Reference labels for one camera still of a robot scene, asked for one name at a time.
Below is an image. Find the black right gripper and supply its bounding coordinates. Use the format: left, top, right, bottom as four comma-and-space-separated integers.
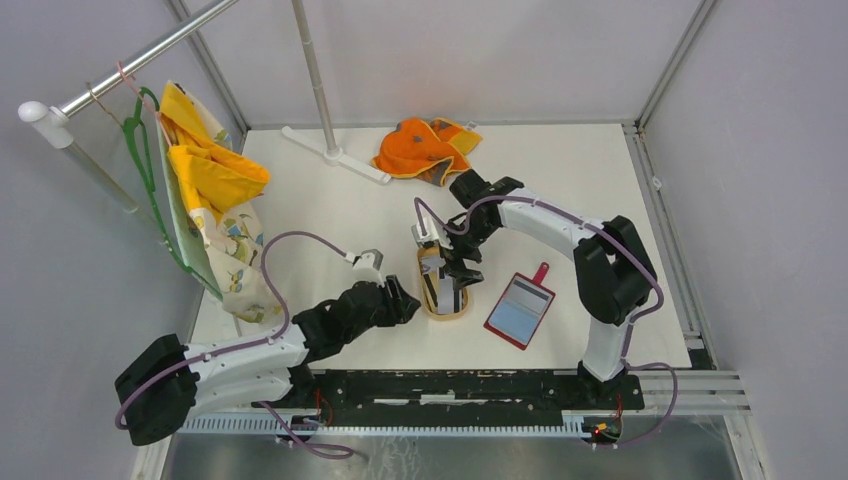
434, 215, 498, 292

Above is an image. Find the white card black stripe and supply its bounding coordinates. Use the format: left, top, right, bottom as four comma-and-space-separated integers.
435, 277, 466, 316

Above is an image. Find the white card dark stripe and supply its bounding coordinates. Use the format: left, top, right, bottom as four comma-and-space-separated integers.
504, 274, 555, 314

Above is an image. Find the red leather card holder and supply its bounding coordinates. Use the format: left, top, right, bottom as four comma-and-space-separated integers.
483, 262, 556, 351

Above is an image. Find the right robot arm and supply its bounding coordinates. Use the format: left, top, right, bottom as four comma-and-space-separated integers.
419, 170, 664, 408

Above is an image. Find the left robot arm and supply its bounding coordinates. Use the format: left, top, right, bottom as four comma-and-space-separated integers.
114, 275, 421, 446

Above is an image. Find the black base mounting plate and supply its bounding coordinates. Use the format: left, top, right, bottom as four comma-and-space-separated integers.
273, 370, 645, 427

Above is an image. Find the orange yellow cloth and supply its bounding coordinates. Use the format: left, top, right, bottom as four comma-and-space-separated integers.
372, 117, 483, 186

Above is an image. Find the white rack stand base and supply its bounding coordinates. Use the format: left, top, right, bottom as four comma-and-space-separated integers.
281, 126, 391, 185

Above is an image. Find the vertical metal pole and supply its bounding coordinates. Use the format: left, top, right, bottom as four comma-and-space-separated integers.
291, 0, 340, 149

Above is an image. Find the yellow patterned hanging cloth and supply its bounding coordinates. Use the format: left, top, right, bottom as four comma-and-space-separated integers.
159, 81, 282, 323

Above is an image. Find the green clothes hanger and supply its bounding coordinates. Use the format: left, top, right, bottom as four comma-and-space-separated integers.
121, 87, 222, 300

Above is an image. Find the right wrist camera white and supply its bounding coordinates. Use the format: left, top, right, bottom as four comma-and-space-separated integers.
411, 216, 453, 250

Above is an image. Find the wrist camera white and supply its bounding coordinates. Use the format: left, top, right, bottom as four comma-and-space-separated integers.
411, 216, 453, 250
345, 249, 385, 286

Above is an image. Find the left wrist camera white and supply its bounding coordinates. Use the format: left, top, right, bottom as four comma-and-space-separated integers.
345, 249, 385, 286

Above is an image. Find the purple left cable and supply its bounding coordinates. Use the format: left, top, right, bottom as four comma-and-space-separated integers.
115, 230, 359, 461

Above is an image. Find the purple cable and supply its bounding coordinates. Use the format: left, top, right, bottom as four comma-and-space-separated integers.
115, 230, 359, 461
413, 194, 681, 450

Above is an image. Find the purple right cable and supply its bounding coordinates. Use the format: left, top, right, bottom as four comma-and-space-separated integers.
413, 194, 681, 450

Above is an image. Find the metal hanging rail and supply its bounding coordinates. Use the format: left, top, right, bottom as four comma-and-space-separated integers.
17, 0, 238, 150

